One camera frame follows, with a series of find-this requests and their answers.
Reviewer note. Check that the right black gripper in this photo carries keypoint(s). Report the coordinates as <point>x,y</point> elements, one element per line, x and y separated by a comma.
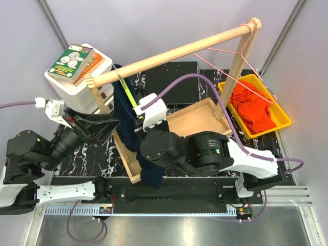
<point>163,124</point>

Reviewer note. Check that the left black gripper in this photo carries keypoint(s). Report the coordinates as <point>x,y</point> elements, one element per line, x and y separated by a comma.
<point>102,129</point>

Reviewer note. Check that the lime green hanger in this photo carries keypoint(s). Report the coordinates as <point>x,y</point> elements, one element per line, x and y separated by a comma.
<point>128,92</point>

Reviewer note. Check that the navy blue shorts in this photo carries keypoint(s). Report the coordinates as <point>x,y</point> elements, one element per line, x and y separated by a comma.
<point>151,174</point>

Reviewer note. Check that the orange shorts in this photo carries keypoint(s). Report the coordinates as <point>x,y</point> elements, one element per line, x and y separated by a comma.
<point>251,107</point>

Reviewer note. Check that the pink wire hanger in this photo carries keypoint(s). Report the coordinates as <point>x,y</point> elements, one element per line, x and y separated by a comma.
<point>241,54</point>

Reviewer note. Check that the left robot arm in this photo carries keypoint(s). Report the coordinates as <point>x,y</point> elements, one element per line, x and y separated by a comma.
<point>29,154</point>

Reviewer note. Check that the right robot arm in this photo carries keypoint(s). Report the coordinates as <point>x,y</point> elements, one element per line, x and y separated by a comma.
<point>208,153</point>

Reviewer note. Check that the white drawer unit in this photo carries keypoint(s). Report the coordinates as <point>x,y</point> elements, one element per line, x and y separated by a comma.
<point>78,96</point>

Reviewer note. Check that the wooden clothes rack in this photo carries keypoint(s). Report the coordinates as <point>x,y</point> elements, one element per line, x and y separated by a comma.
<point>131,165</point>

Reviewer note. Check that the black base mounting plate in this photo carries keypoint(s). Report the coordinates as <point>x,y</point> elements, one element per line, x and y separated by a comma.
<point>177,195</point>

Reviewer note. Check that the orange book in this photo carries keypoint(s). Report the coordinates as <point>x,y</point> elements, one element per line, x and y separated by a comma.
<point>94,61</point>

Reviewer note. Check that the green cover book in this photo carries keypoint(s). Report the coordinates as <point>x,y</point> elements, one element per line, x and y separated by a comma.
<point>71,63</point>

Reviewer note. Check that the yellow plastic tray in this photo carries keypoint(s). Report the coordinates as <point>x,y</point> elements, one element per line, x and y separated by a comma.
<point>278,116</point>

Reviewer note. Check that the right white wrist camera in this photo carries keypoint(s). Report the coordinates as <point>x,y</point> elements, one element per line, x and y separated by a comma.
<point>155,112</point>

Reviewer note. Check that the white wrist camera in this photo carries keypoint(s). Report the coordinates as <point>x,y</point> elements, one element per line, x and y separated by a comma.
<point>155,112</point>
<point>54,109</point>

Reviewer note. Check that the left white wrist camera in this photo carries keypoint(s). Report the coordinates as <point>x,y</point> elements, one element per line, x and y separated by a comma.
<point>54,109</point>

